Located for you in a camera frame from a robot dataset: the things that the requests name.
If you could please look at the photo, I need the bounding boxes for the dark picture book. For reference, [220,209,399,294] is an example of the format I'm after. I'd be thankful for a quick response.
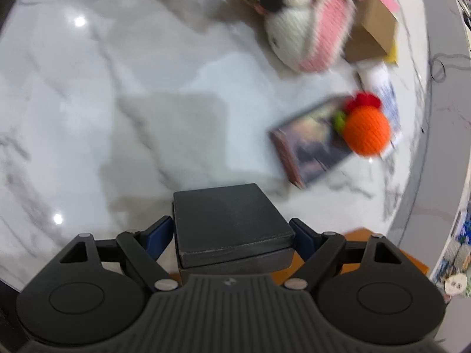
[268,96,363,190]

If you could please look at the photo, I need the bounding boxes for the orange knitted toy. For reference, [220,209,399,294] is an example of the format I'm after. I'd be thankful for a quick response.
[333,93,392,156]

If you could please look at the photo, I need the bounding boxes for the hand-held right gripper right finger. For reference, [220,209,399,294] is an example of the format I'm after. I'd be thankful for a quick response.
[289,218,402,291]

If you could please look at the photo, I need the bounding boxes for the white printed booklet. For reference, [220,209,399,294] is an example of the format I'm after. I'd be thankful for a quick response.
[356,61,403,159]

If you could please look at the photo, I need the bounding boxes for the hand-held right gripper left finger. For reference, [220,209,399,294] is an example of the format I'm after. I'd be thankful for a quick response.
[60,216,177,292]

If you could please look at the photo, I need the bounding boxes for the dark grey box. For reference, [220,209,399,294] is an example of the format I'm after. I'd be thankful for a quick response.
[172,183,296,284]

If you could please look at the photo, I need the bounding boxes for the orange storage box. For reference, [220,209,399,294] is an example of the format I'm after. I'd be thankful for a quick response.
[164,228,430,287]

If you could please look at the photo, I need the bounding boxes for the white and pink plush toy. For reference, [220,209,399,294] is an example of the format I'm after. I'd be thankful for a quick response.
[232,0,357,73]

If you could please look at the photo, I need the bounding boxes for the brown cardboard box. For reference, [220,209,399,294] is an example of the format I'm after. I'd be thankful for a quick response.
[344,0,399,63]

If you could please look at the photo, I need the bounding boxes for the yellow flat item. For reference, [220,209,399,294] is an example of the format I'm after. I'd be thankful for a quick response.
[384,42,400,67]

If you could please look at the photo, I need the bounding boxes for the black cable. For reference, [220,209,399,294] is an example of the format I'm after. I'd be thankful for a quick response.
[429,53,471,81]

